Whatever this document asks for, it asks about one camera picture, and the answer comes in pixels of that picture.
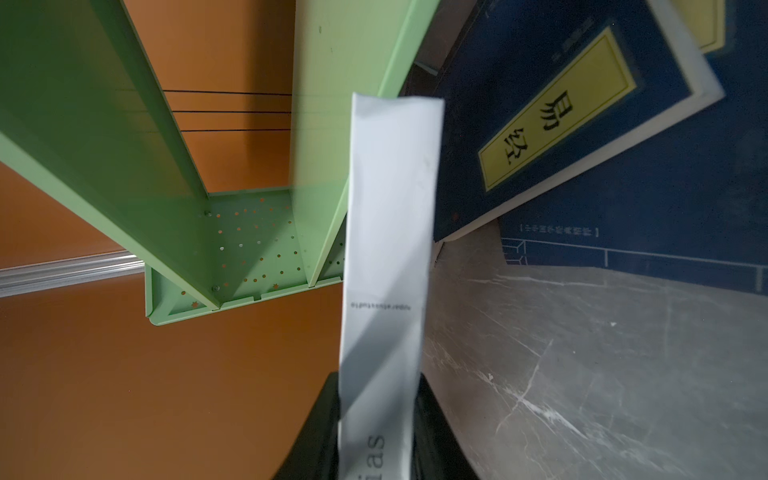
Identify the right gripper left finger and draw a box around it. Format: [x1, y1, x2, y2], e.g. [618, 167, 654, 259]
[273, 372, 340, 480]

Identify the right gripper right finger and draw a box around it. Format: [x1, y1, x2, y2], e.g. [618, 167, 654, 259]
[411, 374, 479, 480]

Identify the blue book lower right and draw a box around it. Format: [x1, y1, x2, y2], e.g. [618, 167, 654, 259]
[500, 1, 767, 295]

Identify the blue book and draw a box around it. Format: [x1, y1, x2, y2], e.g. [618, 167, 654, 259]
[500, 1, 767, 295]
[434, 1, 724, 241]

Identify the blue book top middle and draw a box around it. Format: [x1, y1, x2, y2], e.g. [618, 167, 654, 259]
[434, 1, 724, 241]

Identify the green two-tier shelf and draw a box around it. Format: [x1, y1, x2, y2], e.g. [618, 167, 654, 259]
[1, 1, 438, 325]

